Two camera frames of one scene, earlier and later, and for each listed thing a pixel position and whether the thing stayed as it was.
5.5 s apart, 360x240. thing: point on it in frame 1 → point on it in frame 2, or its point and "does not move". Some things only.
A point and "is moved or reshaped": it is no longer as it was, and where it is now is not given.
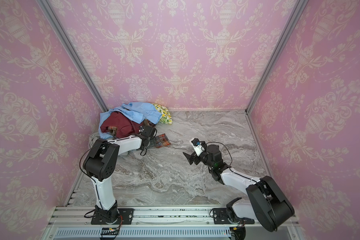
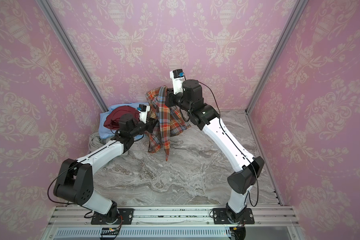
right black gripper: x=195 y=157 → x=169 y=99
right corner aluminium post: x=275 y=58 does not move
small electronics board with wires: x=109 y=231 does not move
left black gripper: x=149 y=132 → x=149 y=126
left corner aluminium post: x=64 y=38 does not move
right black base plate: x=220 y=216 does not move
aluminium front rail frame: x=267 y=222 does not move
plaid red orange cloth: x=160 y=140 is moved or reshaped
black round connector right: x=238 y=233 does not move
